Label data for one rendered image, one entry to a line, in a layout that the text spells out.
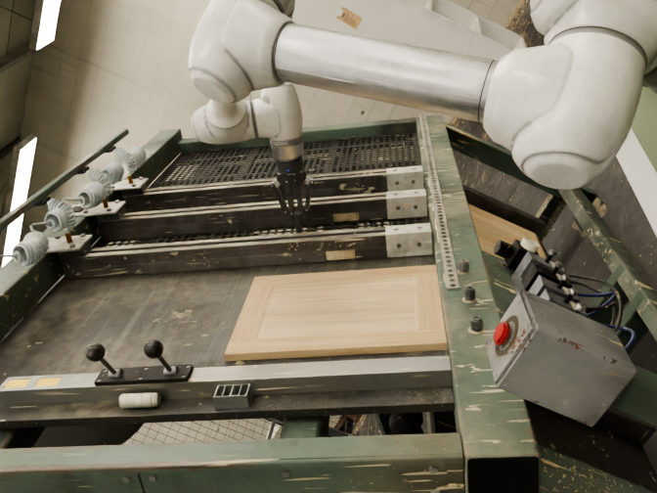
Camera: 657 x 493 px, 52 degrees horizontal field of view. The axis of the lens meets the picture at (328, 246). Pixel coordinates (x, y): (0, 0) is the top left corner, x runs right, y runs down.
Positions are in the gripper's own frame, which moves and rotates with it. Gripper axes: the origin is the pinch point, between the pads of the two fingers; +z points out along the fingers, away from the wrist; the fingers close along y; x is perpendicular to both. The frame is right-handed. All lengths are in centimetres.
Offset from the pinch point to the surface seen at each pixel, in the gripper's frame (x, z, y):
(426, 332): 51, 7, -34
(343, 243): 9.0, 2.9, -13.4
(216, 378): 68, 4, 9
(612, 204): -102, 44, -119
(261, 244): 9.0, 1.4, 9.6
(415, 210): -18.7, 6.1, -33.9
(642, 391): 91, -5, -66
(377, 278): 24.3, 6.6, -22.9
